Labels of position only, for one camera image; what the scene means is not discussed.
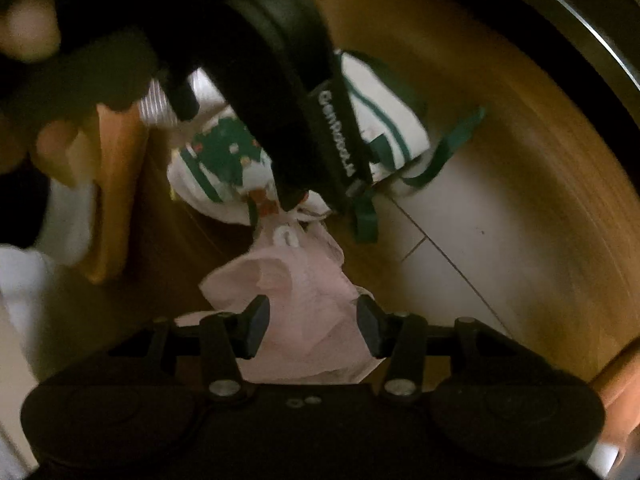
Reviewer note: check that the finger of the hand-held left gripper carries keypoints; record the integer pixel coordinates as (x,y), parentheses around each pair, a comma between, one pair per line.
(357,187)
(270,150)

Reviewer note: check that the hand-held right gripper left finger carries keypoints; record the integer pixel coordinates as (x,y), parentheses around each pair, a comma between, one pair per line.
(256,322)

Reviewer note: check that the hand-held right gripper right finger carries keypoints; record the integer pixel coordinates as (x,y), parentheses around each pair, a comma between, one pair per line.
(370,324)

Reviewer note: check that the pink tissue paper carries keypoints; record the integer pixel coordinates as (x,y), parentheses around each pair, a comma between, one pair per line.
(300,300)

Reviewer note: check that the white green printed gift bag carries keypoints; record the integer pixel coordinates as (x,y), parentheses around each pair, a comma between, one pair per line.
(385,105)

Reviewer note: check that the person's left hand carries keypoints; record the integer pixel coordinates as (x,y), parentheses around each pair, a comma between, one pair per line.
(30,27)

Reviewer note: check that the metal frame bench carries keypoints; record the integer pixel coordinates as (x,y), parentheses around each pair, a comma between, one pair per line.
(575,20)

